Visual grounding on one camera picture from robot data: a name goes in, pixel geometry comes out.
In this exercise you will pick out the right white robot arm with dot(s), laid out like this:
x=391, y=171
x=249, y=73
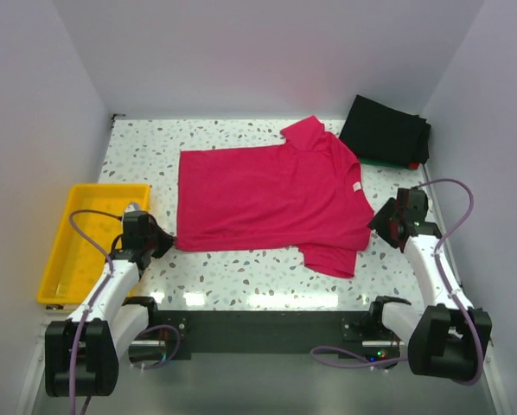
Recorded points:
x=449, y=339

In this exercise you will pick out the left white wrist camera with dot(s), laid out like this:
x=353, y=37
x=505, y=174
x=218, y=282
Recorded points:
x=132, y=207

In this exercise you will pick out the folded black t shirt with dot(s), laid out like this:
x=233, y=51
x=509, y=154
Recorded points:
x=378, y=132

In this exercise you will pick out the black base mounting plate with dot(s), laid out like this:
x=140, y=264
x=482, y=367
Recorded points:
x=179, y=335

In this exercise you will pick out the folded green t shirt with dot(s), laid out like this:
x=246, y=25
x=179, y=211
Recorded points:
x=368, y=161

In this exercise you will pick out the yellow plastic tray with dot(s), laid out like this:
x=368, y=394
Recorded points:
x=74, y=265

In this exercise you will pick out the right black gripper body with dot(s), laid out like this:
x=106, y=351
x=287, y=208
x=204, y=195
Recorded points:
x=386, y=223

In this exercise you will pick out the magenta t shirt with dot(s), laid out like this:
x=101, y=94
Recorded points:
x=306, y=192

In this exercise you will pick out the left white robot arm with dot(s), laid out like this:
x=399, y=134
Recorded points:
x=82, y=352

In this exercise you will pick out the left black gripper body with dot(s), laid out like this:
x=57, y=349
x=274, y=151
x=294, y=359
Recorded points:
x=157, y=241

